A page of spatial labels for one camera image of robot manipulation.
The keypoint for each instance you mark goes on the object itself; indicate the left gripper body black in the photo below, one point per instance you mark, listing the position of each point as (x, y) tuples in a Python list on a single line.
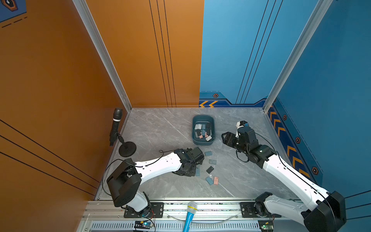
[(191, 172)]

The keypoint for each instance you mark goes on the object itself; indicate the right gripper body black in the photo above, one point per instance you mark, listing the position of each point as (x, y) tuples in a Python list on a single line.
[(234, 142)]

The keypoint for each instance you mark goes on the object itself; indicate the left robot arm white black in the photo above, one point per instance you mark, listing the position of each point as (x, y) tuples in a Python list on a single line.
[(125, 180)]

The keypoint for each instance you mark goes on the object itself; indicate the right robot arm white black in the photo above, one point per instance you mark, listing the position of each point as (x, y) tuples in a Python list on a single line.
[(319, 210)]

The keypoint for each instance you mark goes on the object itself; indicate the teal grey eraser centre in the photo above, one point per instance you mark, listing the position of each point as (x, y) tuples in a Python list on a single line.
[(212, 161)]

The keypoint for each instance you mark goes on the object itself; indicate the light blue eraser bottom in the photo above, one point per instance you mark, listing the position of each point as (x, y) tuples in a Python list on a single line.
[(209, 180)]

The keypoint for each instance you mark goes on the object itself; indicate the dark teal storage box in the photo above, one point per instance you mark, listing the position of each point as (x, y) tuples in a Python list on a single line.
[(203, 119)]

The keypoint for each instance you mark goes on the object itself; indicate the blue handheld microphone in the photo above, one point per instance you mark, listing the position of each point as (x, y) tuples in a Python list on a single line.
[(192, 208)]

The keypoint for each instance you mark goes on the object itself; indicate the black microphone on stand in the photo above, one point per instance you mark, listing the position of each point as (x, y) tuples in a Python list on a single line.
[(126, 149)]

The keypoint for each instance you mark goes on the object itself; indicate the left green circuit board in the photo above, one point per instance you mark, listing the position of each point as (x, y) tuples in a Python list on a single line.
[(143, 226)]

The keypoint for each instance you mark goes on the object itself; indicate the green circuit board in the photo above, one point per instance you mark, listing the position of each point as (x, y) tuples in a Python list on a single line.
[(266, 226), (143, 226)]

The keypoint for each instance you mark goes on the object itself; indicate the right green circuit board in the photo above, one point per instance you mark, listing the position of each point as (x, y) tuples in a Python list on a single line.
[(266, 226)]

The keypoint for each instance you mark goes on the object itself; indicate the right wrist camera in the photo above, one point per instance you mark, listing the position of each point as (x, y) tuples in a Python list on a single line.
[(240, 124)]

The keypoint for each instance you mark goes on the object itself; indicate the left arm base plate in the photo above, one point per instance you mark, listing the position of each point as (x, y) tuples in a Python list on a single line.
[(155, 210)]

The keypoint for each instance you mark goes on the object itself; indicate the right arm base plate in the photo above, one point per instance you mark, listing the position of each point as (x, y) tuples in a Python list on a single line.
[(249, 210)]

